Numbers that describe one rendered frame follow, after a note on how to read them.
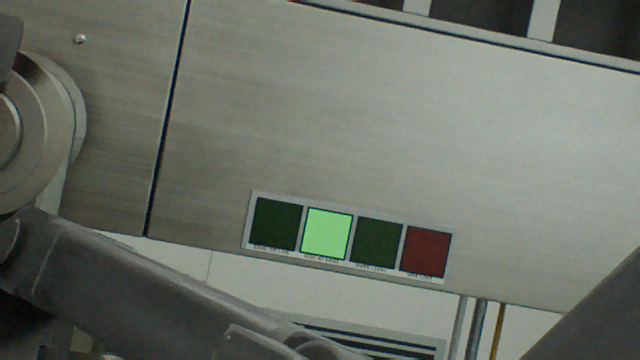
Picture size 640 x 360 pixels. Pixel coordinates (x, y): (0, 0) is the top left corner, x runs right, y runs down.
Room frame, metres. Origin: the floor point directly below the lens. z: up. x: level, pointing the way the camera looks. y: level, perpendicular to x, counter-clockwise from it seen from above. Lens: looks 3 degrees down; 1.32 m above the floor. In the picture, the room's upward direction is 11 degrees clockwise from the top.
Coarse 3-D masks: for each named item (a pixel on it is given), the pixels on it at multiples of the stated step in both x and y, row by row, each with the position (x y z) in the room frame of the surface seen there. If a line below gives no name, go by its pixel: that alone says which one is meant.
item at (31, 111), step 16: (16, 80) 0.96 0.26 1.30; (16, 96) 0.96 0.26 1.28; (32, 96) 0.96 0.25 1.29; (32, 112) 0.96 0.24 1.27; (32, 128) 0.96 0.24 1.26; (32, 144) 0.96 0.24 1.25; (16, 160) 0.96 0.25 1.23; (32, 160) 0.96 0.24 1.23; (0, 176) 0.96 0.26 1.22; (16, 176) 0.96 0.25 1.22; (0, 192) 0.96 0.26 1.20
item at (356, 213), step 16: (256, 192) 1.32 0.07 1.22; (272, 192) 1.32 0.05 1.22; (256, 208) 1.32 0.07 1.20; (304, 208) 1.33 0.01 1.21; (320, 208) 1.33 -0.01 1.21; (336, 208) 1.33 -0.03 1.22; (352, 208) 1.34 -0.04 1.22; (304, 224) 1.33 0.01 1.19; (352, 224) 1.34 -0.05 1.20; (400, 224) 1.34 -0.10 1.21; (416, 224) 1.35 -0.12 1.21; (432, 224) 1.35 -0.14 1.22; (352, 240) 1.34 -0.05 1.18; (400, 240) 1.35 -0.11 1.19; (288, 256) 1.33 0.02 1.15; (304, 256) 1.33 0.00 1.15; (320, 256) 1.33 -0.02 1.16; (400, 256) 1.35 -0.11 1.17; (448, 256) 1.35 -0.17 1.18; (384, 272) 1.34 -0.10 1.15; (400, 272) 1.35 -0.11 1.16; (416, 272) 1.35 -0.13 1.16; (448, 272) 1.36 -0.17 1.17
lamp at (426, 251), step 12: (408, 240) 1.35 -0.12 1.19; (420, 240) 1.35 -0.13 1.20; (432, 240) 1.35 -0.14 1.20; (444, 240) 1.35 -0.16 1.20; (408, 252) 1.35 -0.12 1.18; (420, 252) 1.35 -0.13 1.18; (432, 252) 1.35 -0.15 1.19; (444, 252) 1.35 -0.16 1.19; (408, 264) 1.35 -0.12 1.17; (420, 264) 1.35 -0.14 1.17; (432, 264) 1.35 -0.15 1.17; (444, 264) 1.35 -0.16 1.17
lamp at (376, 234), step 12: (360, 228) 1.34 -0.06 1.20; (372, 228) 1.34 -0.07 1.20; (384, 228) 1.34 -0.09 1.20; (396, 228) 1.34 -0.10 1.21; (360, 240) 1.34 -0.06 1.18; (372, 240) 1.34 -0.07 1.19; (384, 240) 1.34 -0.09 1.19; (396, 240) 1.34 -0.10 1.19; (360, 252) 1.34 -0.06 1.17; (372, 252) 1.34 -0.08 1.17; (384, 252) 1.34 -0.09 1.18; (384, 264) 1.34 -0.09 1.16
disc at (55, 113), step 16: (16, 64) 0.96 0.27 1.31; (32, 64) 0.96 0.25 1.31; (32, 80) 0.96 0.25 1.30; (48, 80) 0.97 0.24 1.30; (48, 96) 0.97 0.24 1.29; (48, 112) 0.97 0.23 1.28; (64, 112) 0.97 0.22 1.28; (48, 128) 0.97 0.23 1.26; (64, 128) 0.97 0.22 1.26; (48, 144) 0.97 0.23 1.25; (64, 144) 0.97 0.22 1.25; (48, 160) 0.97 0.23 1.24; (32, 176) 0.97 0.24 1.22; (48, 176) 0.97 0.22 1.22; (16, 192) 0.96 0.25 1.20; (32, 192) 0.97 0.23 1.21; (0, 208) 0.96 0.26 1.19; (16, 208) 0.97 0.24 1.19
